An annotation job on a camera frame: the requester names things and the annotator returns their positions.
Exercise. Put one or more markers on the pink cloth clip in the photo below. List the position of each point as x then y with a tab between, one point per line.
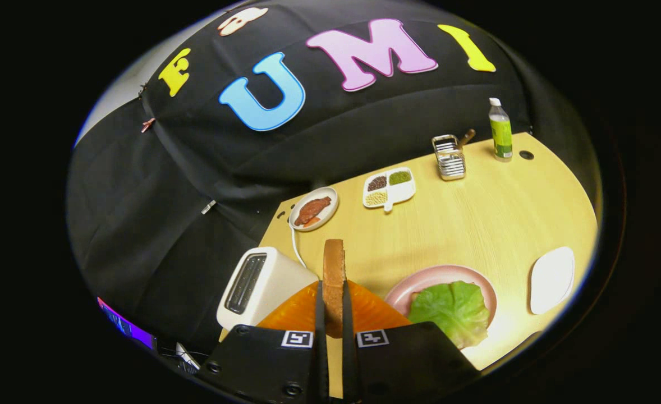
148	124

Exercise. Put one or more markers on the green lettuce leaf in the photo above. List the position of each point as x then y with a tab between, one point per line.
451	311

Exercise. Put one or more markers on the white divided snack tray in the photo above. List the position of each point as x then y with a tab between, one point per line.
403	193

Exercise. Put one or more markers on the dark beans pile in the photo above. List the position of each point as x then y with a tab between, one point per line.
376	183

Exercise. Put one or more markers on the toasted bread slice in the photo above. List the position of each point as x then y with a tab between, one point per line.
334	280

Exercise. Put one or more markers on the green label plastic bottle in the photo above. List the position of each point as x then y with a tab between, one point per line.
500	132

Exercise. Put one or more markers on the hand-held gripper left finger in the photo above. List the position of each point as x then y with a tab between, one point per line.
320	314

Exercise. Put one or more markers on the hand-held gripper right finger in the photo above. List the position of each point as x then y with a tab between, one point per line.
347	314

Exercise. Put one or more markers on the purple lit screen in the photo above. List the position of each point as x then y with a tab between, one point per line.
125	326

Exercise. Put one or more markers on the pink round plate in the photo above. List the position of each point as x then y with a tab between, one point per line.
420	278

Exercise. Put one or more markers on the white oval meat plate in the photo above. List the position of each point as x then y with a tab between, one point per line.
330	199

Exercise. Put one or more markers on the white toaster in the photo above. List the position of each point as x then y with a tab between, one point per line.
271	283

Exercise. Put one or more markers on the reddish brown meat slice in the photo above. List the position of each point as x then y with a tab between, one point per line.
312	210

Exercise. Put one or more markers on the white oblong plate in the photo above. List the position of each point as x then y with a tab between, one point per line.
552	279

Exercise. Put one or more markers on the green beans pile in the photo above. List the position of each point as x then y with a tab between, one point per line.
399	177

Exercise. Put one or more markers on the white cloth clip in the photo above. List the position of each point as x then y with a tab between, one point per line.
209	206

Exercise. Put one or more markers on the yellow beans pile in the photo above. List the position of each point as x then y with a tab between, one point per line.
376	198

